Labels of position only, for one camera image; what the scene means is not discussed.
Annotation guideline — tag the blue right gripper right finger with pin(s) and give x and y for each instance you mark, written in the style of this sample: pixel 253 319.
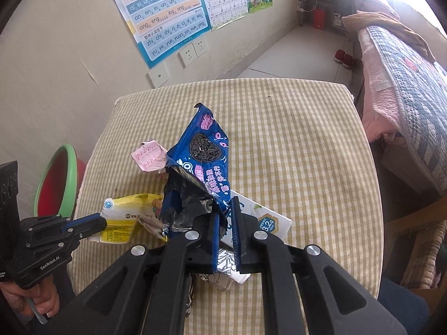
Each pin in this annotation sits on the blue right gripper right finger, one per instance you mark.
pixel 235 211

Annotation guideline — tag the finger of the blue-black left gripper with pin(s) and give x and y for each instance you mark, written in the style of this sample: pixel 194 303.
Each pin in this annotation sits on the finger of the blue-black left gripper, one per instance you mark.
pixel 87 226

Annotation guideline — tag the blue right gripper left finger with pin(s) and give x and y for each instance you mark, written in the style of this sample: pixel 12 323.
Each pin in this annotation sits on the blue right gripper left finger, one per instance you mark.
pixel 214 238

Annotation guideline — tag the white blue milk carton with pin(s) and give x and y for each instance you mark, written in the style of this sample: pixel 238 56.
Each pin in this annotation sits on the white blue milk carton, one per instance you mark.
pixel 268 220

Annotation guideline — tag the blue Oreo cookie wrapper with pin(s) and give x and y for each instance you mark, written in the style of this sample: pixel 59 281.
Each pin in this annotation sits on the blue Oreo cookie wrapper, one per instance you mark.
pixel 197 175

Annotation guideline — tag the yellow snack wrapper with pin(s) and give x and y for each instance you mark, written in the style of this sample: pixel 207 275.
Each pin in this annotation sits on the yellow snack wrapper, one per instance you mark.
pixel 126 215

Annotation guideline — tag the black-white paper cup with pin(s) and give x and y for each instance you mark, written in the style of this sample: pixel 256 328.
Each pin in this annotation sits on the black-white paper cup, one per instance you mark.
pixel 226 274

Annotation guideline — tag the pink paper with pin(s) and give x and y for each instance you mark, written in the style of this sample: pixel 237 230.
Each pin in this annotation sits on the pink paper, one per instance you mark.
pixel 150 157

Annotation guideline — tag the person's left hand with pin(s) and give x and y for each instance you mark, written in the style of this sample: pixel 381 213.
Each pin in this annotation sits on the person's left hand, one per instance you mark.
pixel 44 295

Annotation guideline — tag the red bin with green rim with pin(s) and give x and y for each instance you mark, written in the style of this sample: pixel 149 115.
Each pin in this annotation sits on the red bin with green rim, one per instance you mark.
pixel 59 187

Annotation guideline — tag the beige checkered tablecloth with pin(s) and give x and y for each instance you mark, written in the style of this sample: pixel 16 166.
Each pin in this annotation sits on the beige checkered tablecloth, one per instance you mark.
pixel 297 147

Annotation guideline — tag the wooden chair with cushion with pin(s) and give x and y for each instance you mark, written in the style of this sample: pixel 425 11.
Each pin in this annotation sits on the wooden chair with cushion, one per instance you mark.
pixel 412 247

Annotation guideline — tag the pink bed sheet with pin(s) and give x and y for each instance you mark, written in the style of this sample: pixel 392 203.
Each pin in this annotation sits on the pink bed sheet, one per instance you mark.
pixel 380 108

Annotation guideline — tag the red slippers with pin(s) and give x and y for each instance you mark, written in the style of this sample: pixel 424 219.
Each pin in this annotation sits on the red slippers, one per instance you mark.
pixel 343 58

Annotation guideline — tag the red box on shelf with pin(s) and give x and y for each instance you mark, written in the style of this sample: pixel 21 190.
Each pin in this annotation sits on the red box on shelf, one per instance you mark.
pixel 318 19

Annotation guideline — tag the blue patterned quilt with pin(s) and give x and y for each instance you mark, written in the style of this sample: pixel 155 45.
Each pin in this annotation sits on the blue patterned quilt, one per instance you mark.
pixel 420 88

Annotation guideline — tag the white wall socket plate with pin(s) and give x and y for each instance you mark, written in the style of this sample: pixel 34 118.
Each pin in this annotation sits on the white wall socket plate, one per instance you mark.
pixel 158 75

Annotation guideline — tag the white double wall socket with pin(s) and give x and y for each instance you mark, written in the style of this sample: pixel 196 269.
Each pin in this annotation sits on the white double wall socket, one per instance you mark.
pixel 187 55

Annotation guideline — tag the white single wall socket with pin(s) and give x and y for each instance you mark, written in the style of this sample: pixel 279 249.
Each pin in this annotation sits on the white single wall socket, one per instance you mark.
pixel 200 46

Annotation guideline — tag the blue pinyin wall poster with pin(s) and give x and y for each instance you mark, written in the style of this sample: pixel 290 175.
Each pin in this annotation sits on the blue pinyin wall poster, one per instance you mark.
pixel 162 27

